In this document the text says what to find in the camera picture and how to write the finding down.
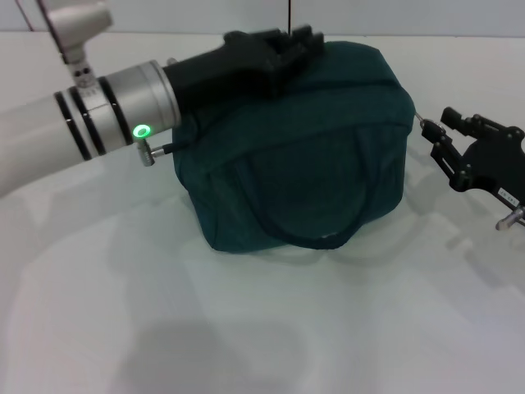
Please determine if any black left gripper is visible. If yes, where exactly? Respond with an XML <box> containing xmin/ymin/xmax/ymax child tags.
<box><xmin>162</xmin><ymin>25</ymin><xmax>327</xmax><ymax>116</ymax></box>

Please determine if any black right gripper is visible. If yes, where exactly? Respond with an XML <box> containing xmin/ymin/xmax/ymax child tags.
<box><xmin>422</xmin><ymin>106</ymin><xmax>525</xmax><ymax>204</ymax></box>

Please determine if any dark teal fabric bag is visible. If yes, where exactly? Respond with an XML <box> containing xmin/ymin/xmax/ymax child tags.
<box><xmin>171</xmin><ymin>39</ymin><xmax>415</xmax><ymax>251</ymax></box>

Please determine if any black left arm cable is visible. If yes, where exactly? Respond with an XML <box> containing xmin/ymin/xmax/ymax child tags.
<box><xmin>137</xmin><ymin>135</ymin><xmax>198</xmax><ymax>167</ymax></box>

